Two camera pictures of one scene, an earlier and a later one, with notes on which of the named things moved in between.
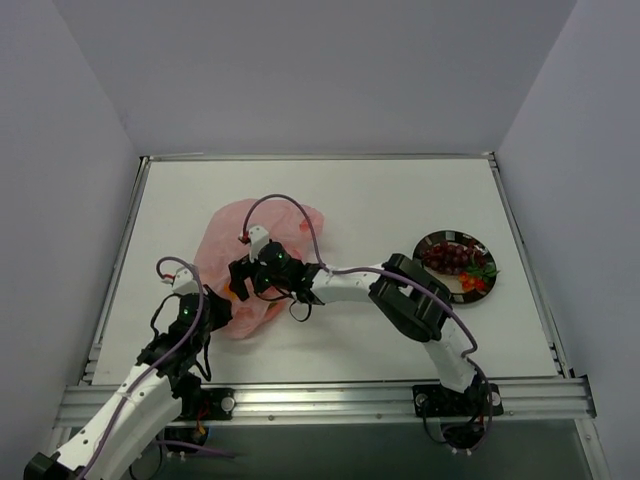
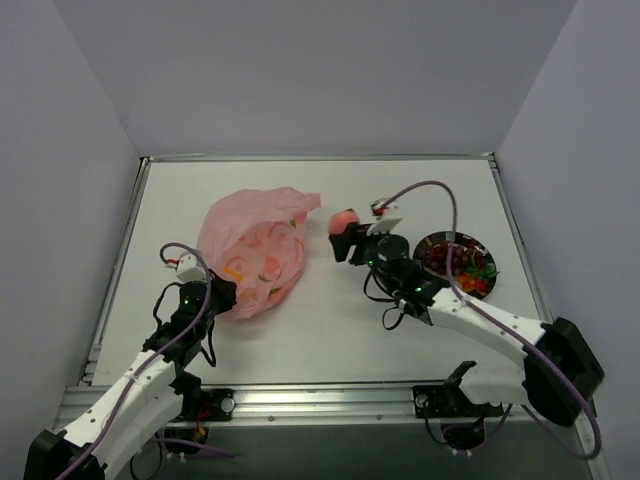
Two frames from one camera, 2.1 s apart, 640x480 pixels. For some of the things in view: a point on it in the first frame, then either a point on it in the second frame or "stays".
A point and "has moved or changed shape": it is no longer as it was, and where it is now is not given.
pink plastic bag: [220, 234] has moved or changed shape
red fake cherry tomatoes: [470, 283] stays
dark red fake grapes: [453, 258] stays
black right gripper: [243, 277] → [356, 240]
